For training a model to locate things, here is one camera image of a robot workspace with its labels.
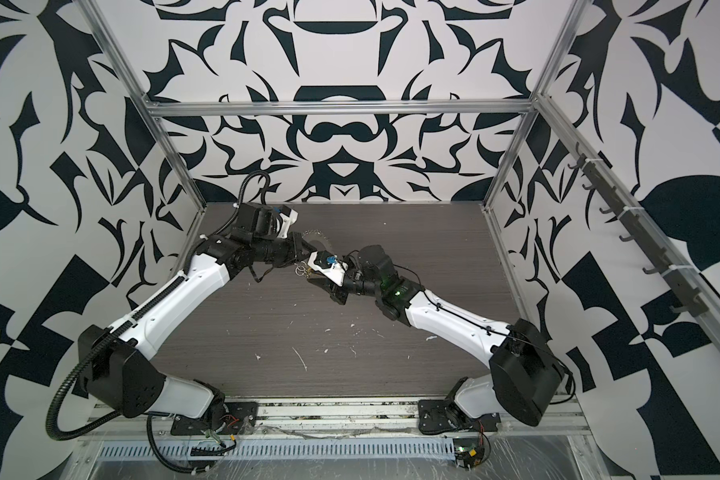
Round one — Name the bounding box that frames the metal disc with key rings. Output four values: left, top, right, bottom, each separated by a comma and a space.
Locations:
294, 230, 336, 278

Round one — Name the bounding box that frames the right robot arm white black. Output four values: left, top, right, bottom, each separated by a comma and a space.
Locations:
306, 245, 568, 427

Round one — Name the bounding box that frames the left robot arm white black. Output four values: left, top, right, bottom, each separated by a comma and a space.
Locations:
76, 203, 310, 419

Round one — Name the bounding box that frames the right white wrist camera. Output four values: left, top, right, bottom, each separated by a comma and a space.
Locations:
307, 250, 347, 286

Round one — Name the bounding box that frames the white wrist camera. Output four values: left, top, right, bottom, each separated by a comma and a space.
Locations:
261, 205, 298, 239
307, 250, 347, 286

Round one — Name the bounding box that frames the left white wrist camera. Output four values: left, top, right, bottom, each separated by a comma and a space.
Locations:
261, 205, 298, 239

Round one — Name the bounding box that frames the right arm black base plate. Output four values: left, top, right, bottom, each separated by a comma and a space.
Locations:
417, 399, 501, 435

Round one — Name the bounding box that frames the white slotted cable duct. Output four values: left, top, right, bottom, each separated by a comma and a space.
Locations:
95, 437, 457, 462

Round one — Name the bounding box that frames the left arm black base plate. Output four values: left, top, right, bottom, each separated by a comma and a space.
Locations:
170, 401, 259, 436

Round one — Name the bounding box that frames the small circuit board with wires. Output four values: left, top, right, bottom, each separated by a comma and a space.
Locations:
453, 436, 492, 470

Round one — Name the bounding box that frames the black corrugated cable conduit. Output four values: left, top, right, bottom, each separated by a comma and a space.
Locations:
44, 170, 271, 475

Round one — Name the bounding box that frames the black wall hook rack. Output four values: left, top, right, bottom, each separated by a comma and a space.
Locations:
570, 146, 710, 317

